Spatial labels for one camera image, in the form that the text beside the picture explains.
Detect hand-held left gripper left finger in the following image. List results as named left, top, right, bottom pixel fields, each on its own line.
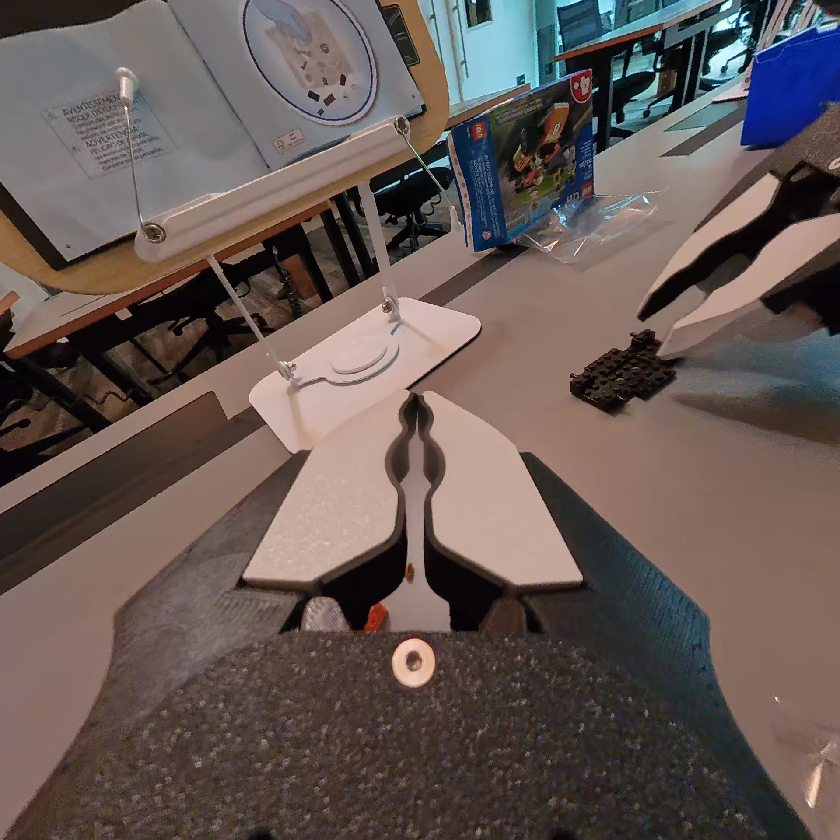
left=243, top=390, right=410, bottom=592

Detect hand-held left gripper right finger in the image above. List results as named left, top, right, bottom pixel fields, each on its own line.
left=423, top=390, right=586, bottom=592

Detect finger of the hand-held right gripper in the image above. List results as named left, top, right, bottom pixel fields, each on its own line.
left=637, top=171, right=788, bottom=320
left=657, top=210, right=840, bottom=362

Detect clear bag of lego pieces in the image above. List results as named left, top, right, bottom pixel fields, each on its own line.
left=525, top=188, right=664, bottom=263

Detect white wire screen stand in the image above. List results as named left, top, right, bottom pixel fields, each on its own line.
left=116, top=66, right=483, bottom=454

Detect blue lego set box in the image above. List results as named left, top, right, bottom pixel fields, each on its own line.
left=449, top=75, right=598, bottom=253

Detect lego instruction booklet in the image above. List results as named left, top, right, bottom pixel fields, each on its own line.
left=0, top=0, right=427, bottom=263

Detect black lego chassis piece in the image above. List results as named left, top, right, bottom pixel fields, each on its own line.
left=569, top=329, right=678, bottom=414

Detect blue plastic bin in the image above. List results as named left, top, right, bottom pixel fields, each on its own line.
left=739, top=20, right=840, bottom=148

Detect black office chair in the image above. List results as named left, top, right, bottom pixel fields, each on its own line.
left=558, top=0, right=657, bottom=126
left=374, top=164, right=454, bottom=257

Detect long wooden desk black legs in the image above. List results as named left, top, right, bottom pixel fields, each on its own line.
left=552, top=0, right=729, bottom=148

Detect clear plastic scrap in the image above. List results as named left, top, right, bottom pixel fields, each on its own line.
left=768, top=696, right=840, bottom=808

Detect wooden desk black frame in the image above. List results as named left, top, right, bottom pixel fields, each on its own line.
left=0, top=197, right=349, bottom=434

